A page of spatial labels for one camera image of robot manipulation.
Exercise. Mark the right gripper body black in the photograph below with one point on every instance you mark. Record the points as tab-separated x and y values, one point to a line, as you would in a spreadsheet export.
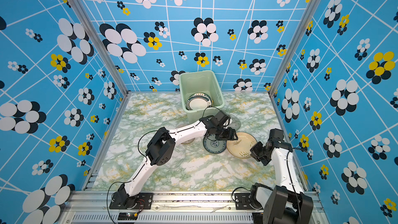
259	151

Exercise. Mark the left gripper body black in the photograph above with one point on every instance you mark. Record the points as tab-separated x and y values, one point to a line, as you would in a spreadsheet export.
224	134

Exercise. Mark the blue floral ceramic plate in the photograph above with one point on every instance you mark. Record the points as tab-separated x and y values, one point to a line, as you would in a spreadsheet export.
214	145

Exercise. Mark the beige ceramic plate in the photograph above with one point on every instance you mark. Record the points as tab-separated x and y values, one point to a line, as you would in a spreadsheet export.
241	147

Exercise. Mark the white plate red green rim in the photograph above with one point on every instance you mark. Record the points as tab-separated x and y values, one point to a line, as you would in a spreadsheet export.
198	101

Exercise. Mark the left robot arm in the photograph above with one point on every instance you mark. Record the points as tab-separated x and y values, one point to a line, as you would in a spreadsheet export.
159	151

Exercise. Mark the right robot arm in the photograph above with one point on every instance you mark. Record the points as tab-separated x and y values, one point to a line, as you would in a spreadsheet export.
287	202

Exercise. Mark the clear glass plate near bin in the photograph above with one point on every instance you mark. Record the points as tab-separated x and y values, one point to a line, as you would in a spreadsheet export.
234	123

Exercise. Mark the light green plastic bin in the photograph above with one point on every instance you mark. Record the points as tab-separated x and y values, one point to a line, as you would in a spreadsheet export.
201	82

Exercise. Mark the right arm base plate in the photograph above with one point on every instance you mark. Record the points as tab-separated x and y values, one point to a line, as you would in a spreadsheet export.
242	201

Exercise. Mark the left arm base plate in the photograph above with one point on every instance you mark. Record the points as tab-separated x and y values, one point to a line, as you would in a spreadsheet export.
140	201

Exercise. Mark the aluminium front rail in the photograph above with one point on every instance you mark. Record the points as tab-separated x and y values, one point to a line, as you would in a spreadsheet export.
167	207

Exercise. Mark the right aluminium corner post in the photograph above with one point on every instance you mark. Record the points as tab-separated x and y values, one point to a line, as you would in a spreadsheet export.
295	41

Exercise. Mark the aluminium corner post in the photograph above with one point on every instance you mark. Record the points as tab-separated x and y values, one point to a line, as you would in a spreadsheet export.
84	19
295	41

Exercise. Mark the left aluminium corner post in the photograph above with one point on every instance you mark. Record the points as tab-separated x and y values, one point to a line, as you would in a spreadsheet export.
84	19

